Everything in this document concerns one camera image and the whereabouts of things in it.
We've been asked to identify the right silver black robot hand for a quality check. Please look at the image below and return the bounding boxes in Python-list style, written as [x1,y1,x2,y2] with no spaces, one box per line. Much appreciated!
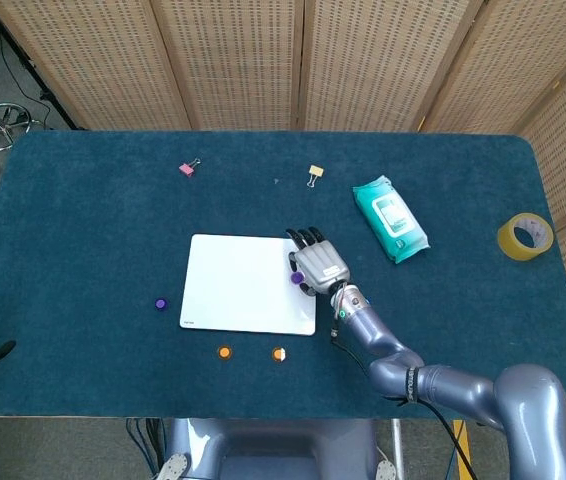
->
[285,226,352,297]

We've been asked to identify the white rectangular board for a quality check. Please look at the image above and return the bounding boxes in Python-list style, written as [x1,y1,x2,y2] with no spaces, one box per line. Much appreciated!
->
[178,233,319,337]

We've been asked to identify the green wet wipes pack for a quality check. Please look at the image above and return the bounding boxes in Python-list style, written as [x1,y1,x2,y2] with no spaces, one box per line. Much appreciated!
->
[352,174,431,265]

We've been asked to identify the dark blue table mat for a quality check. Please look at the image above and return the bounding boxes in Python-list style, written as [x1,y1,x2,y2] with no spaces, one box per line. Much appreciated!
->
[0,129,566,420]

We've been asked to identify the yellowish packing tape roll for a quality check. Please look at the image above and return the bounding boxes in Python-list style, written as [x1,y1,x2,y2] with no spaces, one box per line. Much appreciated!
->
[496,212,555,262]

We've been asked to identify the blue-grey robot torso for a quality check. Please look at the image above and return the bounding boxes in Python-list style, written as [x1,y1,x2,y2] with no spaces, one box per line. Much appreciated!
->
[155,418,398,480]

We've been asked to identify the white metal table leg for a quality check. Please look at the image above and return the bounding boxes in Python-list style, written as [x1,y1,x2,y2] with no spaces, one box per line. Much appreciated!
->
[390,418,407,480]

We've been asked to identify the black stand pole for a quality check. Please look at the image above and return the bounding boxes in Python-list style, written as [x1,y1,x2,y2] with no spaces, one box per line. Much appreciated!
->
[0,0,84,131]

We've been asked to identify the yellow floor tape strip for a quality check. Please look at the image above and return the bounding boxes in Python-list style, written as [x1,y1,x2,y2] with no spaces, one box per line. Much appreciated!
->
[452,419,475,480]

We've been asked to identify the black cables under table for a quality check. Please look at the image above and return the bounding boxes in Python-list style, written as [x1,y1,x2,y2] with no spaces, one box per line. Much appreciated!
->
[125,418,164,480]

